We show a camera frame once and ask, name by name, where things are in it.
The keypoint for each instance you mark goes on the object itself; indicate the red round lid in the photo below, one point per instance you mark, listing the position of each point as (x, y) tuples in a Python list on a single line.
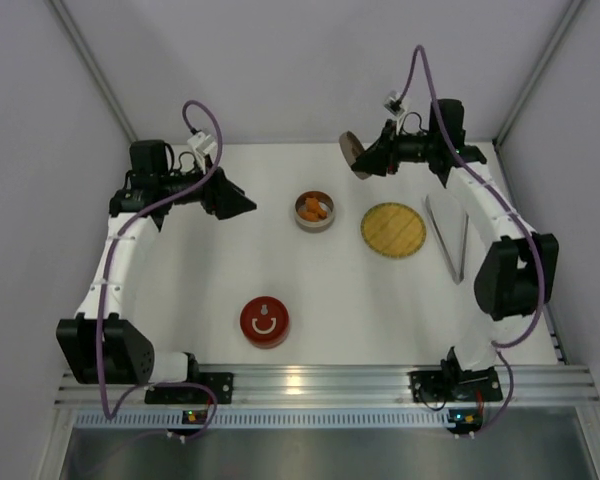
[(264, 314)]

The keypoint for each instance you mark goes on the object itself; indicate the orange fried food piece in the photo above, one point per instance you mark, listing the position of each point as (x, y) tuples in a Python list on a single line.
[(309, 216)]

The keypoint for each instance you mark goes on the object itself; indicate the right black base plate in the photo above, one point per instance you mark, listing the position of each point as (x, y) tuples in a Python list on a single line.
[(438, 386)]

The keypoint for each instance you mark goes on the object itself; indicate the slotted cable duct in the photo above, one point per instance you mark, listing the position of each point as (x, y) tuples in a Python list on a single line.
[(188, 419)]

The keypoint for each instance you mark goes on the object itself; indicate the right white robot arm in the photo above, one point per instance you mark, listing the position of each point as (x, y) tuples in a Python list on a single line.
[(515, 279)]

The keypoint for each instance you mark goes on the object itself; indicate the metal tongs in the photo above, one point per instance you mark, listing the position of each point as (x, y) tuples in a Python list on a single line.
[(450, 228)]

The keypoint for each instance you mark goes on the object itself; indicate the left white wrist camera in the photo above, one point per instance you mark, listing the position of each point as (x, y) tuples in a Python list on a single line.
[(204, 148)]

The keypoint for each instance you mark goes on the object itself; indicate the round bamboo plate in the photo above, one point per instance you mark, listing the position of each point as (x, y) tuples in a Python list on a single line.
[(393, 230)]

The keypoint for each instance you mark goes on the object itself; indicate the aluminium mounting rail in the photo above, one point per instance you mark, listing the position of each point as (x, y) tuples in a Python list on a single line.
[(390, 386)]

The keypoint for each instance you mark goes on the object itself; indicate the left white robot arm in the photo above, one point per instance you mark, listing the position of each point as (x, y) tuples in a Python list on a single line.
[(100, 342)]

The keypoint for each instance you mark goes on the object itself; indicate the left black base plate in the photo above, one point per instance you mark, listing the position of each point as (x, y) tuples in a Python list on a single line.
[(212, 385)]

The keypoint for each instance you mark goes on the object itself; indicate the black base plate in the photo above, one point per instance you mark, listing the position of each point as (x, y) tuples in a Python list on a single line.
[(438, 386), (212, 385)]

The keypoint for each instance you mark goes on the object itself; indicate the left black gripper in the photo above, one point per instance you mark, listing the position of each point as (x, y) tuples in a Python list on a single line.
[(216, 193)]

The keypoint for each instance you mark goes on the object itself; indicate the brown round lid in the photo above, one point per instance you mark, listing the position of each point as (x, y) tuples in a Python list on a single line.
[(352, 148)]

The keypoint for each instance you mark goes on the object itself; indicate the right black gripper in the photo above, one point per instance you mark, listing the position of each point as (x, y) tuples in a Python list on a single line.
[(388, 155)]

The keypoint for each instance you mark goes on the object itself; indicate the brown-banded metal tin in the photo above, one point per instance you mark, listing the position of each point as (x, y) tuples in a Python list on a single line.
[(327, 204)]

